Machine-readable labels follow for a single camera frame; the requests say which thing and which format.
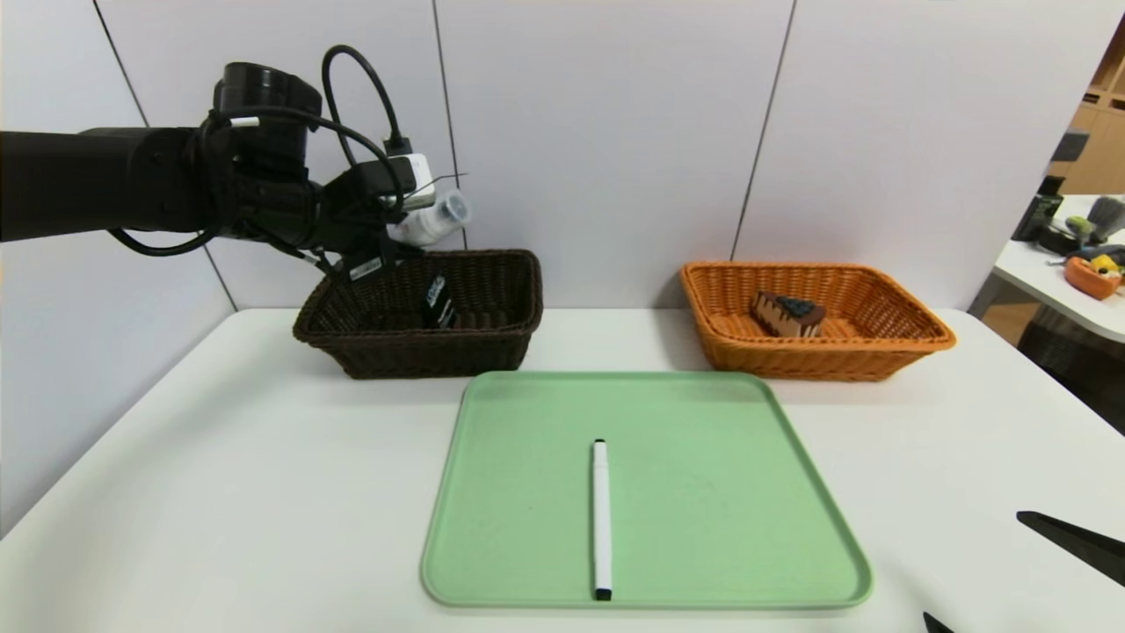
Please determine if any black cosmetic tube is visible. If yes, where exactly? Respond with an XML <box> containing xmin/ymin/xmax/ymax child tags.
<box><xmin>422</xmin><ymin>274</ymin><xmax>456</xmax><ymax>331</ymax></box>

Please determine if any white bottle with clear cap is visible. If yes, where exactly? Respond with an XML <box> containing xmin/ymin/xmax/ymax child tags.
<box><xmin>387</xmin><ymin>189</ymin><xmax>472</xmax><ymax>247</ymax></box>

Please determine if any white marker pen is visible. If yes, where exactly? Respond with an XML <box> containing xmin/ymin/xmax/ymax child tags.
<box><xmin>592</xmin><ymin>439</ymin><xmax>613</xmax><ymax>601</ymax></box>

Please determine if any chocolate blueberry cake slice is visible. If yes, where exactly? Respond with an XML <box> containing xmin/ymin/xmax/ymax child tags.
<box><xmin>750</xmin><ymin>291</ymin><xmax>827</xmax><ymax>339</ymax></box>

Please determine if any dark brown wicker basket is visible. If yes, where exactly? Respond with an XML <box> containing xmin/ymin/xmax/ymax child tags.
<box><xmin>293</xmin><ymin>250</ymin><xmax>544</xmax><ymax>380</ymax></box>

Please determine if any orange wicker basket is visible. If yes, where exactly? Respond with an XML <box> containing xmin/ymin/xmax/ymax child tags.
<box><xmin>679</xmin><ymin>260</ymin><xmax>956</xmax><ymax>382</ymax></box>

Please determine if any light green plastic tray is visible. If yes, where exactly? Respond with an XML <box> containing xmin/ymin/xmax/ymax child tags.
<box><xmin>421</xmin><ymin>370</ymin><xmax>874</xmax><ymax>610</ymax></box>

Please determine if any black box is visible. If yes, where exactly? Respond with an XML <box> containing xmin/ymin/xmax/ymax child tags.
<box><xmin>1011</xmin><ymin>195</ymin><xmax>1060</xmax><ymax>244</ymax></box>

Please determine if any white side table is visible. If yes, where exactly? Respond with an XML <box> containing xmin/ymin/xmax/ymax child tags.
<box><xmin>991</xmin><ymin>193</ymin><xmax>1125</xmax><ymax>344</ymax></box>

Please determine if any orange toy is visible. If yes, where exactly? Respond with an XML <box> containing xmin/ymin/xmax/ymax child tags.
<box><xmin>1062</xmin><ymin>255</ymin><xmax>1124</xmax><ymax>302</ymax></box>

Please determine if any grey brush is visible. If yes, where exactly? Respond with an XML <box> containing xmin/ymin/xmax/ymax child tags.
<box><xmin>1085</xmin><ymin>195</ymin><xmax>1125</xmax><ymax>245</ymax></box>

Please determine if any wooden cabinet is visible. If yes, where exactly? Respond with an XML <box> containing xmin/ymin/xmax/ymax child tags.
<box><xmin>1046</xmin><ymin>9</ymin><xmax>1125</xmax><ymax>196</ymax></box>

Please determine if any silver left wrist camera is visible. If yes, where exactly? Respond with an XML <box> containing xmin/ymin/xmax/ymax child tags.
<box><xmin>369</xmin><ymin>154</ymin><xmax>438</xmax><ymax>212</ymax></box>

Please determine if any black left camera cable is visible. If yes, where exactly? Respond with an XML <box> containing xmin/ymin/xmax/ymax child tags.
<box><xmin>321</xmin><ymin>44</ymin><xmax>414</xmax><ymax>157</ymax></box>

